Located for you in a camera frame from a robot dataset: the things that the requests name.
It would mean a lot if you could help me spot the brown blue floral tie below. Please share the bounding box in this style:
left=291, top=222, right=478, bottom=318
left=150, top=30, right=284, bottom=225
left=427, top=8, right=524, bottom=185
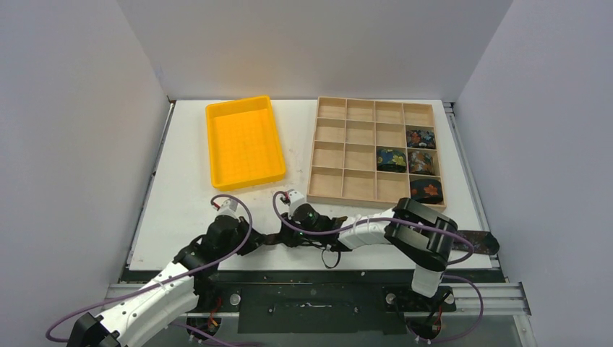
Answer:
left=262, top=230, right=500, bottom=255
left=408, top=151, right=435, bottom=176

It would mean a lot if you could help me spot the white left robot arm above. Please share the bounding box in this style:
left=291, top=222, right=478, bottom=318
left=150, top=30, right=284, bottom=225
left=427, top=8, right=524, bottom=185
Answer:
left=67, top=215, right=265, bottom=346

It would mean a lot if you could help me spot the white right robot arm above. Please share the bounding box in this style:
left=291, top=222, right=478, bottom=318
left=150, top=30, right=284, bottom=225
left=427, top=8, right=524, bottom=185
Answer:
left=280, top=191, right=466, bottom=310

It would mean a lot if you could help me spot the yellow plastic tray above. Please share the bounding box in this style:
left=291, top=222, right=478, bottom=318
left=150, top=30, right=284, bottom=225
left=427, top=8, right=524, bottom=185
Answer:
left=205, top=95, right=286, bottom=192

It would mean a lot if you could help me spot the wooden compartment organizer box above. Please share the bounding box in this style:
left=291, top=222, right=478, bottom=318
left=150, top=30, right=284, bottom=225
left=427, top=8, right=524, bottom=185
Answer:
left=306, top=97, right=447, bottom=211

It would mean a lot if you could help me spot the blue yellow floral rolled tie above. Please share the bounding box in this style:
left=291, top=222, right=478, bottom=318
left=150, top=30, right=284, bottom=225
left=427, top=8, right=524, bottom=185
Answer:
left=376, top=147, right=408, bottom=173

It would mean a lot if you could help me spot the black orange floral rolled tie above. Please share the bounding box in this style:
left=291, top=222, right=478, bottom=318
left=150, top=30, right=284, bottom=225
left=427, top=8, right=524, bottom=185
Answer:
left=410, top=179, right=444, bottom=205

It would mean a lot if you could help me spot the brown blue floral rolled tie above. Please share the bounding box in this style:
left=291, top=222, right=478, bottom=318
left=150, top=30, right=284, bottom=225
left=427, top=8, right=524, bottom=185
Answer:
left=408, top=151, right=435, bottom=176

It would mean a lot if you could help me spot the navy red floral rolled tie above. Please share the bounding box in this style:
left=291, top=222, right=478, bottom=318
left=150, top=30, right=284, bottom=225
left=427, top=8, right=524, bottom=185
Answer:
left=406, top=129, right=436, bottom=150

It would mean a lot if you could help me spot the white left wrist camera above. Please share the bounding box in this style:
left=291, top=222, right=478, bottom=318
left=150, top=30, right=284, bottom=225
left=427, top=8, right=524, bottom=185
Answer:
left=218, top=198, right=239, bottom=218

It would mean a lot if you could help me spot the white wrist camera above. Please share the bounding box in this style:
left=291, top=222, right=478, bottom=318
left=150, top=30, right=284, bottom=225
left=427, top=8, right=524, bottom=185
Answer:
left=218, top=198, right=239, bottom=218
left=286, top=189, right=307, bottom=207

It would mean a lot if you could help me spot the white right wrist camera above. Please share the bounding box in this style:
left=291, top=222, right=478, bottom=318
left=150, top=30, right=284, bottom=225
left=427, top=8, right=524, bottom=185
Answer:
left=286, top=189, right=307, bottom=207

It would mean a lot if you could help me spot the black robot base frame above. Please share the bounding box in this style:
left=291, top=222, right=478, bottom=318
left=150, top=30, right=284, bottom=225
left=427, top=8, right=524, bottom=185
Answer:
left=189, top=270, right=531, bottom=335

